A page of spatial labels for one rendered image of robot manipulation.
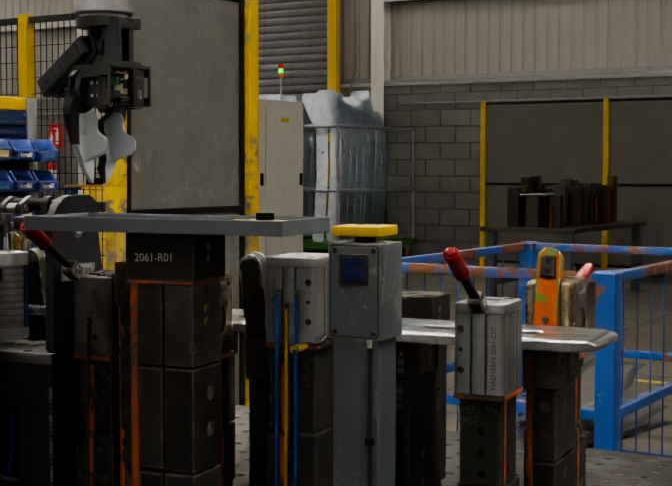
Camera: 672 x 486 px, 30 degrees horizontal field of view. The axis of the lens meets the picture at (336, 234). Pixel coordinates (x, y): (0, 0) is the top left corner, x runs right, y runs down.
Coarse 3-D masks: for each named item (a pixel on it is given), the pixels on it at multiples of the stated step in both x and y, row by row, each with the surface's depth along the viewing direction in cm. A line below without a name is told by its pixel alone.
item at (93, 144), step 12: (84, 120) 162; (96, 120) 160; (84, 132) 162; (96, 132) 160; (72, 144) 162; (84, 144) 162; (96, 144) 160; (84, 156) 162; (96, 156) 160; (84, 168) 162
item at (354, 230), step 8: (352, 224) 150; (360, 224) 150; (368, 224) 150; (376, 224) 150; (336, 232) 146; (344, 232) 146; (352, 232) 145; (360, 232) 145; (368, 232) 145; (376, 232) 144; (384, 232) 146; (392, 232) 148; (360, 240) 147; (368, 240) 147
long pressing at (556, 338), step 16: (240, 320) 184; (416, 320) 188; (432, 320) 188; (448, 320) 188; (400, 336) 173; (416, 336) 172; (432, 336) 171; (448, 336) 170; (528, 336) 170; (544, 336) 170; (560, 336) 170; (576, 336) 170; (592, 336) 170; (608, 336) 172; (576, 352) 163
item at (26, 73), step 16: (32, 16) 633; (48, 16) 623; (64, 16) 618; (0, 32) 643; (32, 32) 633; (64, 32) 620; (0, 48) 643; (32, 48) 634; (64, 48) 620; (0, 64) 644; (32, 64) 634; (32, 80) 634; (32, 96) 635
